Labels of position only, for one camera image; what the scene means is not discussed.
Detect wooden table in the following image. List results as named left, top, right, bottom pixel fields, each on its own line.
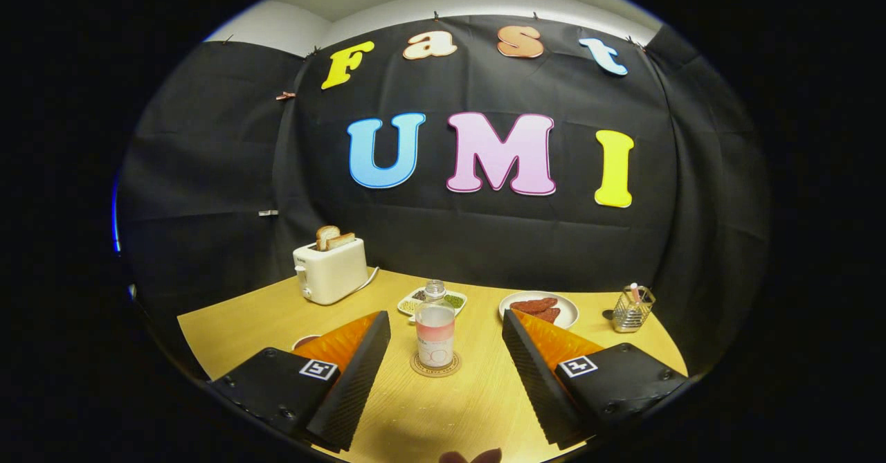
left=177, top=269, right=689, bottom=463

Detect white round plate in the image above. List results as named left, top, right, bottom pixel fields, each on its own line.
left=498, top=291, right=580, bottom=330

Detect metal wire holder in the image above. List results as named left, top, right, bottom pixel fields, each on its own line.
left=612, top=285, right=656, bottom=333

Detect round cork coaster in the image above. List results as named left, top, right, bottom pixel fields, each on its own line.
left=410, top=349, right=462, bottom=379

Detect white divided condiment dish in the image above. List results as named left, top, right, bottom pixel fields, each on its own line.
left=397, top=287, right=468, bottom=324

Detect clear juice bottle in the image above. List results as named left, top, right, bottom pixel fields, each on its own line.
left=415, top=280, right=456, bottom=370

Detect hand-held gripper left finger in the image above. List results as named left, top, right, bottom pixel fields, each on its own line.
left=208, top=311, right=392, bottom=452

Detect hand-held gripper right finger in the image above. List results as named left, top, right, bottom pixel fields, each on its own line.
left=502, top=309, right=689, bottom=450

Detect cream toaster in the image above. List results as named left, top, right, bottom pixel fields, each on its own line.
left=293, top=237, right=370, bottom=305

